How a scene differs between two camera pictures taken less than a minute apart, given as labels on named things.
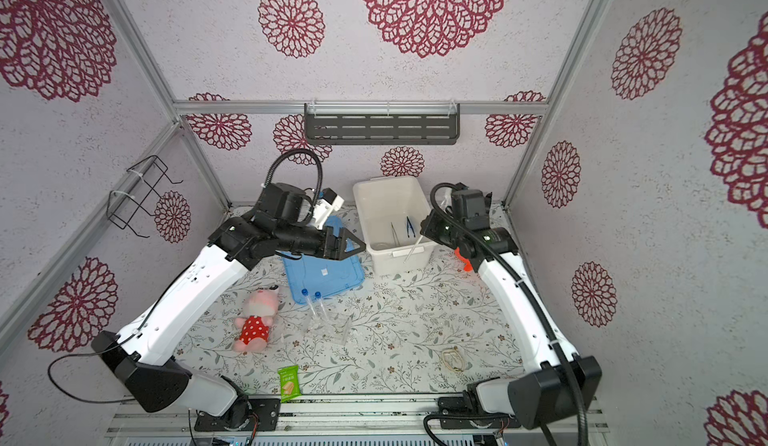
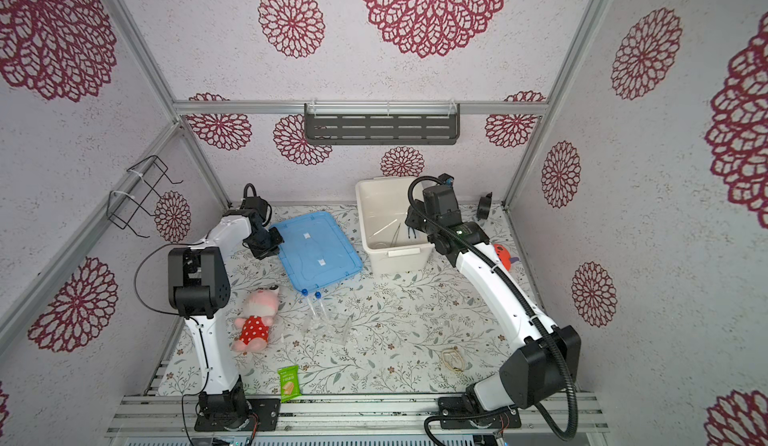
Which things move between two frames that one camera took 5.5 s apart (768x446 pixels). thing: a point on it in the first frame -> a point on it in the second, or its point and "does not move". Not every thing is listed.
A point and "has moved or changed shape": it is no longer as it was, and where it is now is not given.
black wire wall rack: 143,178 does not move
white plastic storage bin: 391,210 does not move
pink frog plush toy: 259,308 does not move
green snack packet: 289,383 does not move
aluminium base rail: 361,421 does not move
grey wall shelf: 382,123 does not move
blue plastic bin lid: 318,277 has moved or changed shape
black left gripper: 339,253 -> 261,253
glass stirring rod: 413,249 -> 384,227
